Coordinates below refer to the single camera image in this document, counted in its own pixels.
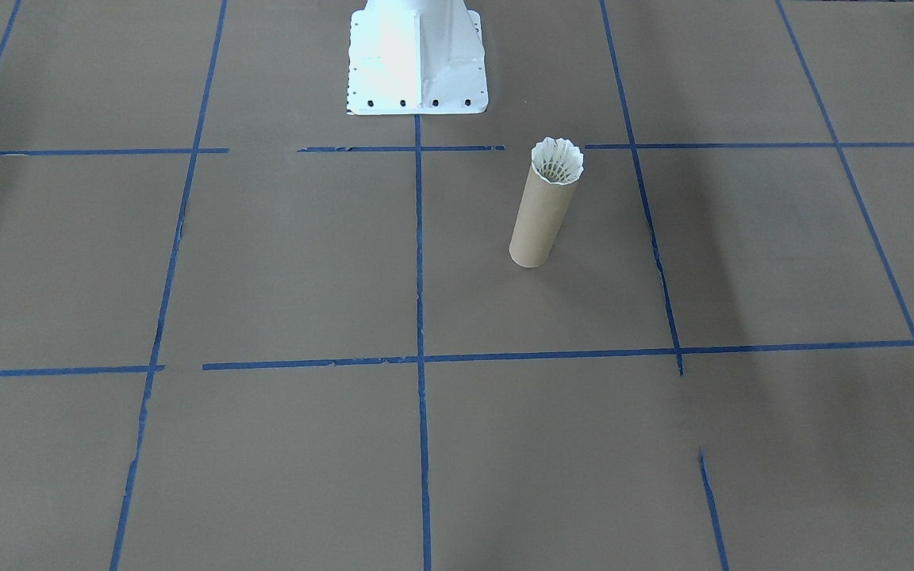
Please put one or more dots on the white feather shuttlecock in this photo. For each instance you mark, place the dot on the white feather shuttlecock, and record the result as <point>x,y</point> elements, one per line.
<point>557,162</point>

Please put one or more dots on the brown cardboard tube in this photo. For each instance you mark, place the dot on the brown cardboard tube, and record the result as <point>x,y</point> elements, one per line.
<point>535,226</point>

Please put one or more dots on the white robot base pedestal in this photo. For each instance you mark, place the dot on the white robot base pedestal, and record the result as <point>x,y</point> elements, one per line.
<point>417,55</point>

